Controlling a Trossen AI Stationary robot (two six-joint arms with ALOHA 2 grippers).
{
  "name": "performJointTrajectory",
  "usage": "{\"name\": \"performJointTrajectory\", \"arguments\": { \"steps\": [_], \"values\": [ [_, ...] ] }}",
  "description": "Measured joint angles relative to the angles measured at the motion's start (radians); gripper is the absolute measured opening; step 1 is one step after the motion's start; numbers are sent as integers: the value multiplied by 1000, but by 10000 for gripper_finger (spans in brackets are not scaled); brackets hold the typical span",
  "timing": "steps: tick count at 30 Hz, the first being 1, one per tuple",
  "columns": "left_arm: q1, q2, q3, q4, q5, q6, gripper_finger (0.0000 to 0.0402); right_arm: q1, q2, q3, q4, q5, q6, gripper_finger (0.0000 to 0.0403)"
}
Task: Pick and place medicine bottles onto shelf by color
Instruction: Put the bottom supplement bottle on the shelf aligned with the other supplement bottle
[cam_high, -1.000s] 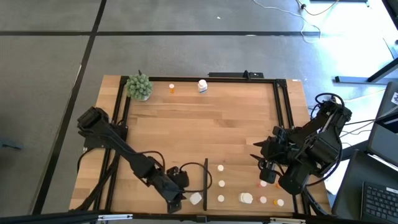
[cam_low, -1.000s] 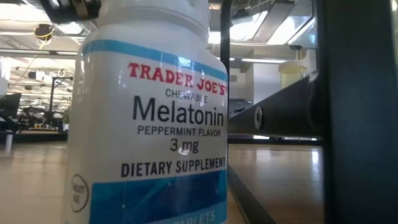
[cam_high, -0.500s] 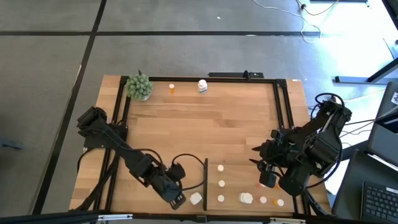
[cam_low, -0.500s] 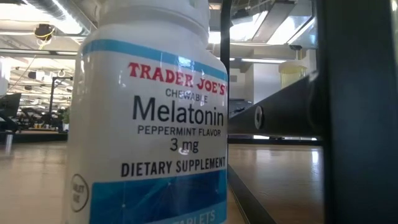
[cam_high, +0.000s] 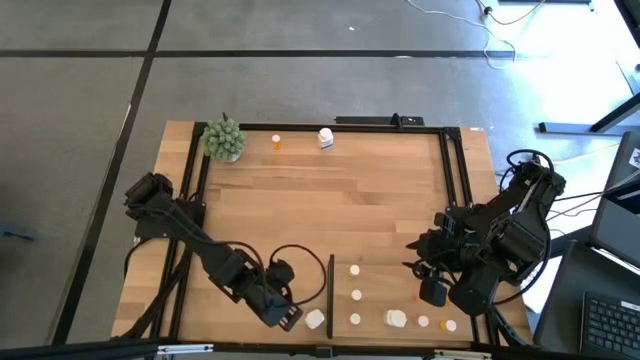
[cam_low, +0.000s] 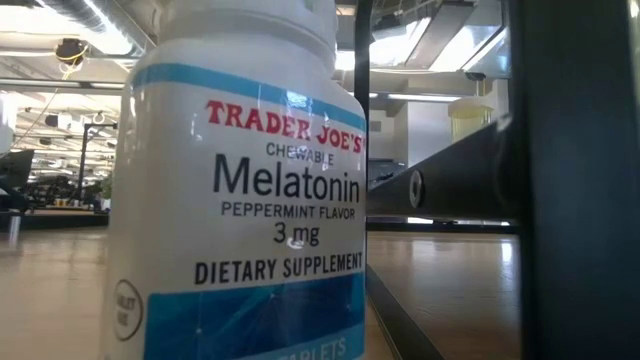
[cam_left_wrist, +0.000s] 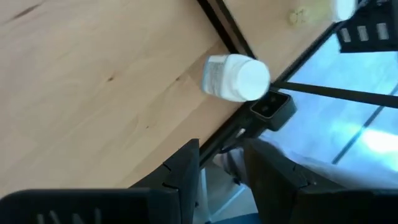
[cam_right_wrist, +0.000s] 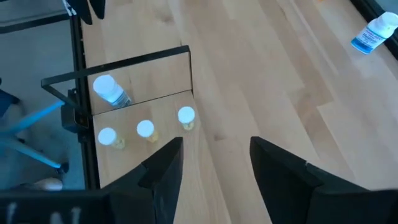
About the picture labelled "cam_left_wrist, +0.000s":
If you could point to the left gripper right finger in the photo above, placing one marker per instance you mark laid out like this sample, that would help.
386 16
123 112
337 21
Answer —
311 202

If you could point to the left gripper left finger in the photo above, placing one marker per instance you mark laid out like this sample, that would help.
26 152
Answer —
109 205

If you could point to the white Trader Joe's melatonin bottle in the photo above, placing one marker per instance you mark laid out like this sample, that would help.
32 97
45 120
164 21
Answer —
236 77

